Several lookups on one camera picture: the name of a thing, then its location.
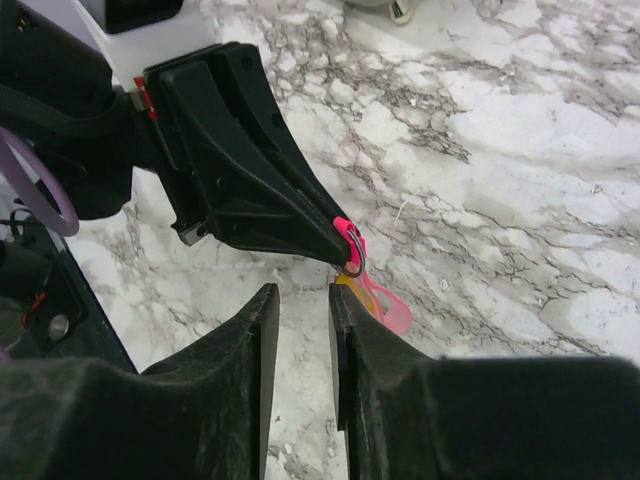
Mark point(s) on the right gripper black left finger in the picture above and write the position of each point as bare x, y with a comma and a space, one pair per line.
201, 413

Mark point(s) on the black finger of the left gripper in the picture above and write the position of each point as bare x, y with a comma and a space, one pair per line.
255, 178
174, 99

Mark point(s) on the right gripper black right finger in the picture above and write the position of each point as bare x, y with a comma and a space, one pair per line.
406, 415

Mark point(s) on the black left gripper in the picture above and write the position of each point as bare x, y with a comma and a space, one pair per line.
75, 113

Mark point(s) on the pink strap keyring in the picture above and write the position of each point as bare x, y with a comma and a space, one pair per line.
397, 315

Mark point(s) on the yellow key tag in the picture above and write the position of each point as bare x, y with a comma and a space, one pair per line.
363, 289

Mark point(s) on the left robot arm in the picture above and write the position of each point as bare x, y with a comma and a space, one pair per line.
61, 316

